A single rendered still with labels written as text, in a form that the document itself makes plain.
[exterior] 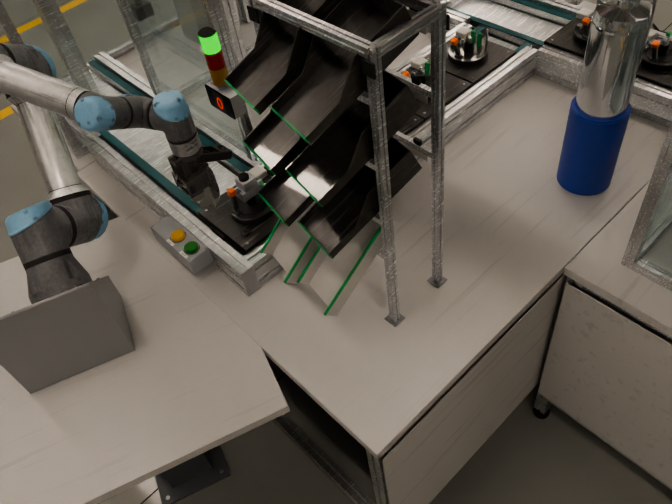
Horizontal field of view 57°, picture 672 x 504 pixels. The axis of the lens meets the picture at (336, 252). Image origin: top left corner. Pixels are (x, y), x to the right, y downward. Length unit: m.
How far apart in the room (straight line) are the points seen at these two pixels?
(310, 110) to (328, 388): 0.71
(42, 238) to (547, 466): 1.80
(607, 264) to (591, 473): 0.89
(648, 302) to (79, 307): 1.42
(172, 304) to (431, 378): 0.76
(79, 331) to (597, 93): 1.45
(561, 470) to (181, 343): 1.41
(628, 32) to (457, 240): 0.68
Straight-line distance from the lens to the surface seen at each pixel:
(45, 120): 1.80
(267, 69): 1.31
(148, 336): 1.79
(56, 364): 1.76
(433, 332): 1.63
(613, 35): 1.69
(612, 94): 1.78
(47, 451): 1.73
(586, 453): 2.48
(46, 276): 1.65
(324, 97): 1.19
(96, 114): 1.46
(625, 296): 1.77
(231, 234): 1.79
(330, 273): 1.54
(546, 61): 2.42
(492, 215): 1.90
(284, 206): 1.49
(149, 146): 2.29
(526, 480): 2.40
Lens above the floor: 2.22
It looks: 49 degrees down
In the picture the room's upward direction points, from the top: 10 degrees counter-clockwise
